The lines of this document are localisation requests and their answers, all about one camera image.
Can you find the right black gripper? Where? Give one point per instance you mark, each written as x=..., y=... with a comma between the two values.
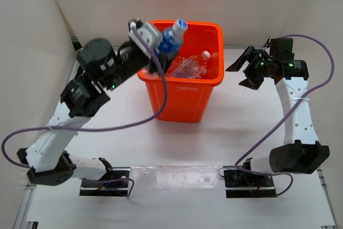
x=254, y=82

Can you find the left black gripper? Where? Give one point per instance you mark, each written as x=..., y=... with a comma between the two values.
x=148, y=58

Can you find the dark blue label bottle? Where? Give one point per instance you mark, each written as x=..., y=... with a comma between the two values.
x=172, y=38

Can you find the clear apple juice bottle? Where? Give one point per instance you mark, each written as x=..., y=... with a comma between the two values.
x=193, y=67

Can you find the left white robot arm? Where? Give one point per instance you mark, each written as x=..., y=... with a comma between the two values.
x=102, y=69

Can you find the orange plastic bin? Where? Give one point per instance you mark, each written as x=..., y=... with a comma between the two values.
x=188, y=98

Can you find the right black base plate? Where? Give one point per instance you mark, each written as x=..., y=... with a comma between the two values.
x=239, y=184

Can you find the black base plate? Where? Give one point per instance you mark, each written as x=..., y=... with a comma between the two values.
x=117, y=184
x=239, y=184

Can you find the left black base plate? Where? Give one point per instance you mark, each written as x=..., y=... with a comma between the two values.
x=117, y=184

